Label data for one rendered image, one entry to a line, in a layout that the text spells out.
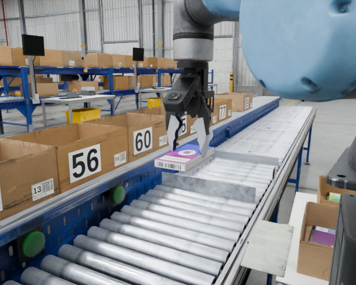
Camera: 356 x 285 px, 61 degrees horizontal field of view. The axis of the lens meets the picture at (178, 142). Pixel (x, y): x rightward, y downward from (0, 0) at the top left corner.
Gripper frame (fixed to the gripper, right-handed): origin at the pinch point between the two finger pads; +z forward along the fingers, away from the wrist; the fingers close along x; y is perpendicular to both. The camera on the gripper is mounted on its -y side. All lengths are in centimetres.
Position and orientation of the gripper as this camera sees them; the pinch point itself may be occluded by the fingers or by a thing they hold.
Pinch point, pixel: (186, 151)
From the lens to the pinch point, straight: 69.9
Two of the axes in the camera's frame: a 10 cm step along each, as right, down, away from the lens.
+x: -8.8, -1.0, 4.6
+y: 4.7, -1.7, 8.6
